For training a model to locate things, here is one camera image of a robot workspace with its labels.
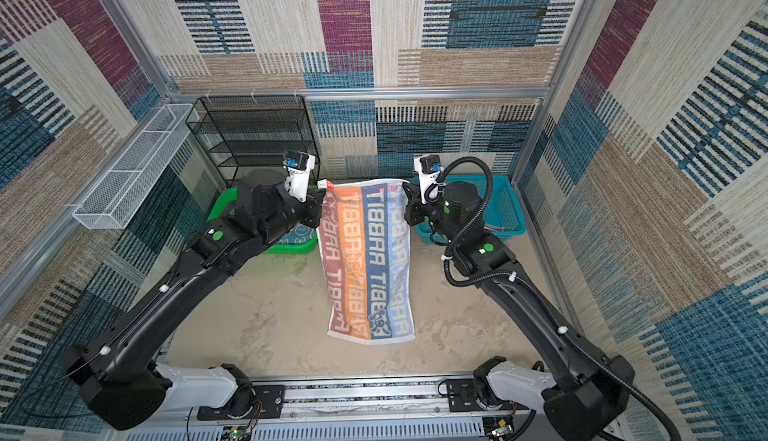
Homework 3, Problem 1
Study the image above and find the pink orange print towel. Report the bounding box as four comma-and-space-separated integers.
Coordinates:
317, 179, 416, 345

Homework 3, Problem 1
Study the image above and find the blue rabbit print towel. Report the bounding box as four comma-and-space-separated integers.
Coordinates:
279, 224, 316, 246

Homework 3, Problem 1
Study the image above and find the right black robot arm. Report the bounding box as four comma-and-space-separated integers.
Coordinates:
403, 182, 634, 440

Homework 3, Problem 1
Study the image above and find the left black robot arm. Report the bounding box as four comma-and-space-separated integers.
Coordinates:
61, 168, 327, 431

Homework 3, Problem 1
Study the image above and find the green plastic basket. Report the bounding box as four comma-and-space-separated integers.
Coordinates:
208, 187, 318, 255

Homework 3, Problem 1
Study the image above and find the teal plastic basket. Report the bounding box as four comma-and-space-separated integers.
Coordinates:
414, 174, 526, 244

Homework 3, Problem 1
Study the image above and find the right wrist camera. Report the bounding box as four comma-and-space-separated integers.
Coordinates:
413, 154, 442, 204

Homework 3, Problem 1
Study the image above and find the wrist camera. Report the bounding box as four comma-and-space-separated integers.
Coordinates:
413, 154, 442, 204
284, 151, 316, 202

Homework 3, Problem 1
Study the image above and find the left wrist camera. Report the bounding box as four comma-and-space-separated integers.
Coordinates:
284, 151, 316, 202

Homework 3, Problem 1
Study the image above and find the black wire shelf rack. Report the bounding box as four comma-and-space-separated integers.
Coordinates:
185, 95, 319, 187

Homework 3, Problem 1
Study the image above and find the black corrugated cable conduit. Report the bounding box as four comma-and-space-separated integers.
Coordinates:
436, 156, 683, 441

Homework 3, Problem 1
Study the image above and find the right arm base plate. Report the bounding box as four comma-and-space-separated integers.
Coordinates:
437, 378, 528, 413

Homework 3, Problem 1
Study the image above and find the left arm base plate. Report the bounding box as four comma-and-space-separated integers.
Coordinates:
195, 385, 286, 423

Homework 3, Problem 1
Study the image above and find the white wire mesh tray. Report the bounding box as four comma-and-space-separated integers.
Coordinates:
72, 104, 192, 230

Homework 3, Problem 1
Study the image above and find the aluminium front rail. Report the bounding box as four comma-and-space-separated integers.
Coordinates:
107, 368, 613, 427

